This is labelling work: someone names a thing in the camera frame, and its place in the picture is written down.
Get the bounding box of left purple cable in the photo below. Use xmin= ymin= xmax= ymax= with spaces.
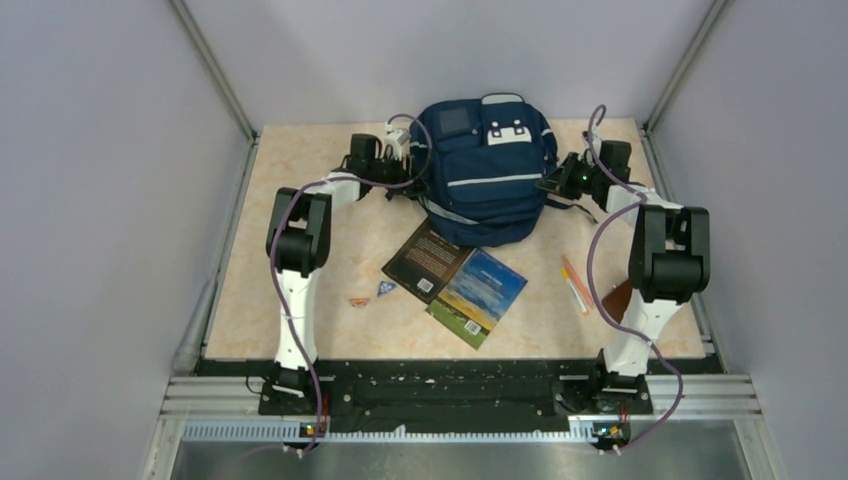
xmin=268 ymin=113 xmax=435 ymax=457

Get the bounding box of purple cable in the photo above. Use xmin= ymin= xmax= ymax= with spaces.
xmin=586 ymin=104 xmax=685 ymax=457
xmin=268 ymin=113 xmax=435 ymax=457

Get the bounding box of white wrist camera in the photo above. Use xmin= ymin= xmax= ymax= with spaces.
xmin=384 ymin=126 xmax=410 ymax=161
xmin=582 ymin=130 xmax=603 ymax=157

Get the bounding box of white yellow marker pen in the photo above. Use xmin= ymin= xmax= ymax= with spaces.
xmin=561 ymin=267 xmax=589 ymax=316

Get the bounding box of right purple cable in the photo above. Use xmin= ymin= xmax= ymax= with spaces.
xmin=586 ymin=104 xmax=685 ymax=457

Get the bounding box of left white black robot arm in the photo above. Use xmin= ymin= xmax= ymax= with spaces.
xmin=266 ymin=127 xmax=412 ymax=414

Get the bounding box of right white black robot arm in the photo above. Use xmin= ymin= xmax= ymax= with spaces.
xmin=537 ymin=137 xmax=711 ymax=412

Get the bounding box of navy blue student backpack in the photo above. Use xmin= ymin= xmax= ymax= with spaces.
xmin=409 ymin=93 xmax=568 ymax=247

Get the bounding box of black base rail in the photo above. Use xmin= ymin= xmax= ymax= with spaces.
xmin=258 ymin=359 xmax=654 ymax=434

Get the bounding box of blue landscape cover book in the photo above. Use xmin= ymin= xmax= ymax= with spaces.
xmin=425 ymin=249 xmax=527 ymax=350

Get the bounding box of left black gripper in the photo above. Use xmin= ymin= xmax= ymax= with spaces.
xmin=368 ymin=152 xmax=430 ymax=197

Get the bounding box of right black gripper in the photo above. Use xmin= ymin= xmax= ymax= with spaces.
xmin=538 ymin=152 xmax=604 ymax=201

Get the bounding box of black paperback book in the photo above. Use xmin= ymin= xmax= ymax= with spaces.
xmin=382 ymin=220 xmax=474 ymax=304

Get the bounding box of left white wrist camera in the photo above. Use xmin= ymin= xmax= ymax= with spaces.
xmin=384 ymin=126 xmax=410 ymax=161

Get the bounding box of brown leather pouch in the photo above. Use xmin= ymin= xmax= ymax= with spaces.
xmin=601 ymin=280 xmax=633 ymax=324

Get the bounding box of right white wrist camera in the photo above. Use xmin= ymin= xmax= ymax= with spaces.
xmin=582 ymin=130 xmax=603 ymax=157

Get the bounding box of blue triangular eraser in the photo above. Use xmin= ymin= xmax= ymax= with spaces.
xmin=377 ymin=281 xmax=397 ymax=297

